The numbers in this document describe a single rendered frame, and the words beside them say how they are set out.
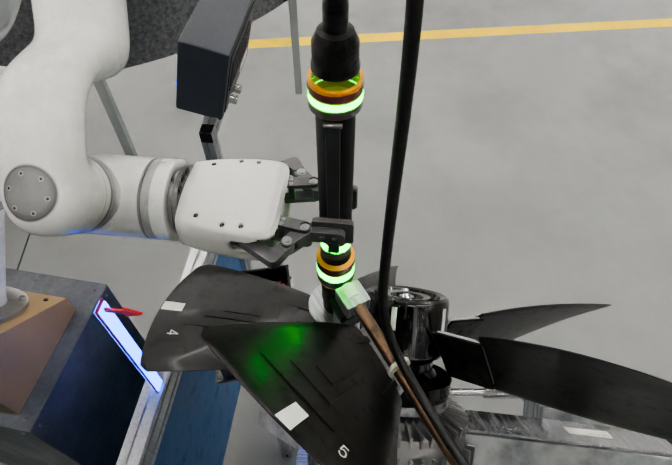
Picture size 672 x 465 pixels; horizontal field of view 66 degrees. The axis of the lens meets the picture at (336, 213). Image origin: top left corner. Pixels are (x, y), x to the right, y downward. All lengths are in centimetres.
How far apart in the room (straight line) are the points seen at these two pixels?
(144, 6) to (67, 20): 172
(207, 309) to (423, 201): 179
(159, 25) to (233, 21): 112
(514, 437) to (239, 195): 50
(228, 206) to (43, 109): 17
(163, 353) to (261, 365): 29
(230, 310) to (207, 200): 30
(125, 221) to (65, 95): 13
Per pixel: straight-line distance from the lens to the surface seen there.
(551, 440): 80
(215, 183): 52
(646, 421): 70
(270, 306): 77
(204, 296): 81
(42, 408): 112
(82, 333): 115
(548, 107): 313
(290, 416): 45
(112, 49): 57
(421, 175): 257
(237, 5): 129
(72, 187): 48
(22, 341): 107
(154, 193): 52
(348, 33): 38
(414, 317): 69
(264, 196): 51
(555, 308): 89
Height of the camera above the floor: 187
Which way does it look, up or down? 52 degrees down
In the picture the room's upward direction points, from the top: straight up
